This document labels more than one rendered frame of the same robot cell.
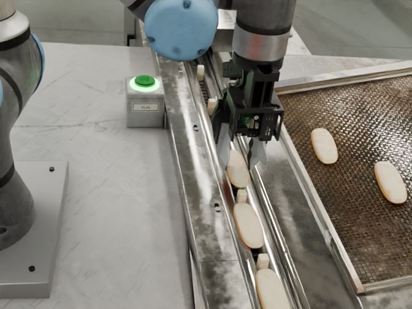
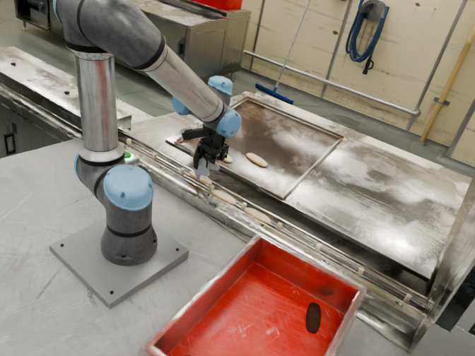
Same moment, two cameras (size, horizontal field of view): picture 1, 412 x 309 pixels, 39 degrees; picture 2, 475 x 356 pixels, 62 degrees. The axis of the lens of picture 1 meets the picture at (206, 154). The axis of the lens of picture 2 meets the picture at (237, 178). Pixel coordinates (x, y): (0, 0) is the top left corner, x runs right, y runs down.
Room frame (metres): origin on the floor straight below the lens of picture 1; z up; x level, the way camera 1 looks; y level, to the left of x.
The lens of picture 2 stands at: (-0.11, 0.74, 1.63)
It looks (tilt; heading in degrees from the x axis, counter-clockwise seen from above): 31 degrees down; 312
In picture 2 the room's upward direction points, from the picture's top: 12 degrees clockwise
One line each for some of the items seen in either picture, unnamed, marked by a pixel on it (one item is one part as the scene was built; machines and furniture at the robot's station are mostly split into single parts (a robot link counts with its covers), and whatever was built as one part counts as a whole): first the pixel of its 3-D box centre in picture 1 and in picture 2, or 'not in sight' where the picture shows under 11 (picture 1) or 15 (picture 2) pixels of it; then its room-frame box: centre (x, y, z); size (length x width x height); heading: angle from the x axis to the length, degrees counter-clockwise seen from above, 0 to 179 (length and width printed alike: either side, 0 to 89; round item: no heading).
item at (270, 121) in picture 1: (253, 94); (213, 142); (0.74, -0.06, 1.03); 0.09 x 0.08 x 0.12; 13
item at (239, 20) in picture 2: not in sight; (210, 42); (3.71, -2.50, 0.44); 0.70 x 0.55 x 0.87; 13
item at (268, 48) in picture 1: (262, 39); not in sight; (0.75, -0.06, 1.11); 0.08 x 0.08 x 0.05
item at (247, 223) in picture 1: (248, 223); (223, 196); (0.67, -0.08, 0.86); 0.10 x 0.04 x 0.01; 13
